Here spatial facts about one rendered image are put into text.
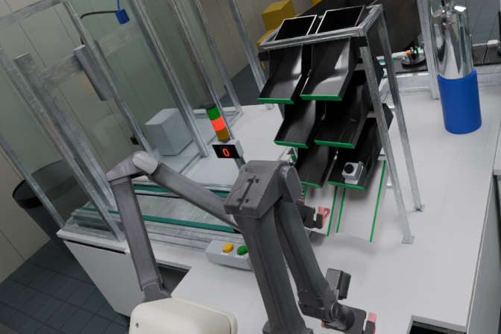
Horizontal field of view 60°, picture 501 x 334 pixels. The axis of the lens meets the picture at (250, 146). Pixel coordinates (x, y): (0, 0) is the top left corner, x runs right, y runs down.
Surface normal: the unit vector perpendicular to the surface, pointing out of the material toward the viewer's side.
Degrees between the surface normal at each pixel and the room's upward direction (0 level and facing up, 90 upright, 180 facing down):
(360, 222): 45
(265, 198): 90
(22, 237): 90
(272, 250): 90
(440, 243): 0
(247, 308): 0
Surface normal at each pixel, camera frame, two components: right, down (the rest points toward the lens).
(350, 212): -0.67, -0.18
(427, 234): -0.33, -0.82
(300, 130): -0.56, -0.51
